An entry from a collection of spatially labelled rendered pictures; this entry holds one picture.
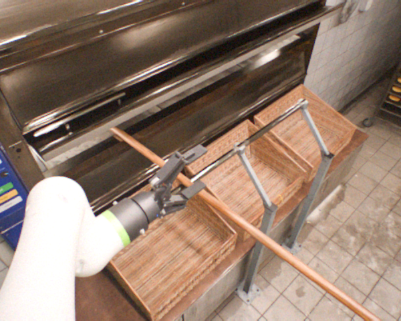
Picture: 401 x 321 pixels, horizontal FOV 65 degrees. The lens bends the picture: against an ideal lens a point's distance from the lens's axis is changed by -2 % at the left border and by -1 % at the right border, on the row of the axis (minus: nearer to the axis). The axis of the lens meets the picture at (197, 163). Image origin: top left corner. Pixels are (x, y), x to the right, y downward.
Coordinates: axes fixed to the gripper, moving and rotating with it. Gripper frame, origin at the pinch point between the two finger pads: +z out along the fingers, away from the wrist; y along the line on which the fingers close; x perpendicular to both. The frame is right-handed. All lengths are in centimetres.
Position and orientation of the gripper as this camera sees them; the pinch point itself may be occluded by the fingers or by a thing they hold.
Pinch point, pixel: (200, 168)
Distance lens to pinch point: 84.2
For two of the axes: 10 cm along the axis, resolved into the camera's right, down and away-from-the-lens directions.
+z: 7.2, -5.0, 4.8
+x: 6.9, 5.2, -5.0
